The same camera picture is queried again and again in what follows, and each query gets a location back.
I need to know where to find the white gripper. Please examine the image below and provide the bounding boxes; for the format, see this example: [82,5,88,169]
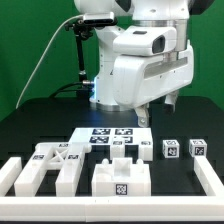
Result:
[113,43,194,128]

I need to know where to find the white chair seat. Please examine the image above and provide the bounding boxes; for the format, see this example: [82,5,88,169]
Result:
[91,157,151,197]

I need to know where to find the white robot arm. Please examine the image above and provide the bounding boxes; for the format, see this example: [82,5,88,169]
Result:
[74,0,215,127]

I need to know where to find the white tagged cube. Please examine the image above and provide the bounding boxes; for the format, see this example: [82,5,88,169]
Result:
[189,139,207,157]
[162,139,180,158]

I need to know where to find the white U-shaped fence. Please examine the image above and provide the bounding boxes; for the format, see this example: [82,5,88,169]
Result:
[0,156,224,222]

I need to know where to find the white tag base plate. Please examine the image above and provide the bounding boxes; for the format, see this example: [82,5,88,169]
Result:
[69,127,153,145]

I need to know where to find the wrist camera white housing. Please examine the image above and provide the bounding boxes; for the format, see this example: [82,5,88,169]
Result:
[113,26,177,56]

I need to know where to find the black cables at base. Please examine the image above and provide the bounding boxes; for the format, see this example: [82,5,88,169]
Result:
[48,79,96,99]

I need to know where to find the white chair back frame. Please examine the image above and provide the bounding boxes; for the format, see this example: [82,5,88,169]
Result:
[14,142,91,197]

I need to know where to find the black camera stand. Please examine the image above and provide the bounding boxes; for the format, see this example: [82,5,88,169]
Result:
[65,19,93,98]

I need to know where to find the grey camera on stand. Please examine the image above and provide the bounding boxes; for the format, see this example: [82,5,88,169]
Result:
[83,12,116,26]

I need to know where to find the white camera cable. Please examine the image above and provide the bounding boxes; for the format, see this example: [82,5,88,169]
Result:
[15,14,85,110]

